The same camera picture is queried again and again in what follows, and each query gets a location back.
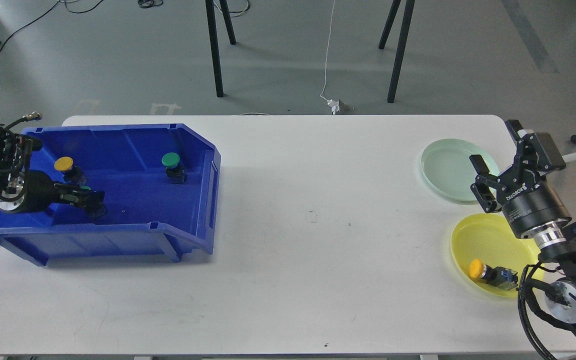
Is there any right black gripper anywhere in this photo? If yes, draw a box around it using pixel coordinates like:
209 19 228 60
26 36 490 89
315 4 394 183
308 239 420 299
469 119 572 239

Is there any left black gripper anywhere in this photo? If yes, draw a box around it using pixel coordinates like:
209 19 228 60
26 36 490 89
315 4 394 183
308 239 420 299
0 170 107 219

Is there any yellow push button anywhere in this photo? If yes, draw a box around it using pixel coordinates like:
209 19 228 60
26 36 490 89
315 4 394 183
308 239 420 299
54 156 88 186
468 259 519 291

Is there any green push button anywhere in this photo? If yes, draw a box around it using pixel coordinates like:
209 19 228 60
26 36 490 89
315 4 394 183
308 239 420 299
161 152 188 185
78 186 107 219

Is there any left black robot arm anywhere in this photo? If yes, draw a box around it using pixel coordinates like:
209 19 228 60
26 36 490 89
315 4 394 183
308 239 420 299
0 111 107 219

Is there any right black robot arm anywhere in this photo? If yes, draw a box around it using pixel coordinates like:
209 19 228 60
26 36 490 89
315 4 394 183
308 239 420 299
470 120 576 360

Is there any yellow push button in bin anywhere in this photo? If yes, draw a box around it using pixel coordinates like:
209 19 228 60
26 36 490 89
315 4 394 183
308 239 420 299
54 156 88 186

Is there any pale green plate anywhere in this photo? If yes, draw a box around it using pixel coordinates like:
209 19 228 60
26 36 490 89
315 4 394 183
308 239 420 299
419 138 499 203

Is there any yellow plate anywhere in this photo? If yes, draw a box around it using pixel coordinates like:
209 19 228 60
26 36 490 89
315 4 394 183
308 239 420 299
449 213 540 300

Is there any blue plastic bin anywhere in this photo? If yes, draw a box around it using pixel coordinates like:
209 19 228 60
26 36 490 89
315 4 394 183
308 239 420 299
0 123 221 267

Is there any black stand leg right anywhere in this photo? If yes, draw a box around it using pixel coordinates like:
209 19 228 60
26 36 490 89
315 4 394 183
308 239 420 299
378 0 416 104

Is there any black stand leg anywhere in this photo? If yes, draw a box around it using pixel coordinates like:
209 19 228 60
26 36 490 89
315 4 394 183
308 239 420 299
378 0 416 104
205 0 237 98

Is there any black stand leg left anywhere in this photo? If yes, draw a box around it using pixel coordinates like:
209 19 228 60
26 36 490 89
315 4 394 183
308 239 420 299
205 0 237 98

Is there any white cable with plug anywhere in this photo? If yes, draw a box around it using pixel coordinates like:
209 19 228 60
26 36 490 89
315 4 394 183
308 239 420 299
320 0 343 115

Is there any black floor cable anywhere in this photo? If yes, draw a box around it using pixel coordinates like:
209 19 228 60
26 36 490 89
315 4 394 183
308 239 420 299
0 0 106 82

